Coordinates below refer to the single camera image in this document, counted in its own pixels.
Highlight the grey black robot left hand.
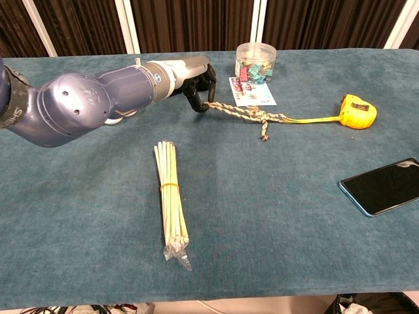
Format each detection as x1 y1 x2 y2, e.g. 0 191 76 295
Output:
172 55 218 113

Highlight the braided tan rope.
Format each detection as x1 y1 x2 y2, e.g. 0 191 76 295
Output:
202 101 289 142

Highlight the yellow tape measure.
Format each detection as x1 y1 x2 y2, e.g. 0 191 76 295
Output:
283 94 378 130

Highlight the dark brown curtain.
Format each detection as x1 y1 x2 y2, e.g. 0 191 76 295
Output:
0 0 419 58

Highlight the clear jar of binder clips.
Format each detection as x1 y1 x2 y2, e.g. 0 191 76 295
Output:
234 42 278 84

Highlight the printed white card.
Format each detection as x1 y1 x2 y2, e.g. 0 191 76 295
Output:
228 77 278 107

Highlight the bundle of wrapped chopsticks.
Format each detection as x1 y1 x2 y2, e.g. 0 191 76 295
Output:
153 140 193 272

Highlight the teal table cloth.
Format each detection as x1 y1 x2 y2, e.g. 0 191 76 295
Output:
0 48 419 310

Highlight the black smartphone with blue case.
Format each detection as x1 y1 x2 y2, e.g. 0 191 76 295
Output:
338 158 419 217

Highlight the crumpled white paper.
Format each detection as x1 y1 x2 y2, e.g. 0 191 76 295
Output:
338 302 371 314

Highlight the black bin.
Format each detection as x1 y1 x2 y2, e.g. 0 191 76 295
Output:
323 292 419 314

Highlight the white frame post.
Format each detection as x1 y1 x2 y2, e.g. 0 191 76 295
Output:
113 0 141 55
383 0 419 50
249 0 268 44
21 0 58 58

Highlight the tangle of cables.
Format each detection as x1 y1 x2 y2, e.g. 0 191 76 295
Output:
18 302 155 314

